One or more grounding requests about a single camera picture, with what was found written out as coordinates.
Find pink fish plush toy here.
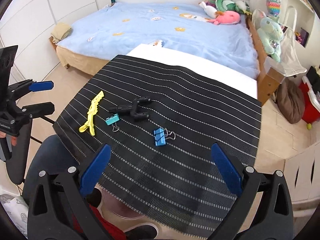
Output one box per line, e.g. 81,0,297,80
208,11,240,25

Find teal binder clip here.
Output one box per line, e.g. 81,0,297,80
105,114,120,132

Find yellow hair clip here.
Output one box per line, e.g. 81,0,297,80
79,90,104,136

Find black plastic bracket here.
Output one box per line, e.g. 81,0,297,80
108,96,152,121

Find white shelf unit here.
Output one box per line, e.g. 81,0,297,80
282,0,316,48

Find clear plastic box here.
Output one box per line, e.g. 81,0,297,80
264,56,286,77

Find black striped table mat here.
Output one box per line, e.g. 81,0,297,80
54,55,261,238

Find black storage boxes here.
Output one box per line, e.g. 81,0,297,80
306,66,320,94

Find white foam board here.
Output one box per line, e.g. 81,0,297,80
127,44,258,99

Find white plush toy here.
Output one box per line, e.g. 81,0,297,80
199,1,217,19

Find brown cushion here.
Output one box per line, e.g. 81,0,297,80
276,78,305,124

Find white tote bag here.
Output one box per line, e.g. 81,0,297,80
280,27,307,77

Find green plush toy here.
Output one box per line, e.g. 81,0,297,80
204,0,251,15

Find teal unicorn plush toy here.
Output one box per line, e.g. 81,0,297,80
257,17,284,62

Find pink trash bin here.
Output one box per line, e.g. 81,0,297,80
101,190,144,220

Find right forearm white sleeve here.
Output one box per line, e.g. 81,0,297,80
1,186,29,238

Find person's left hand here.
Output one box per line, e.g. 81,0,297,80
0,130,18,147

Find blue binder clip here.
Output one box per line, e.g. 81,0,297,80
153,127,176,147

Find folded beige towel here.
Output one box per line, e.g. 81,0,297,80
50,22,72,44

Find bed with blue blanket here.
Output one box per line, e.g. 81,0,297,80
52,3,284,102

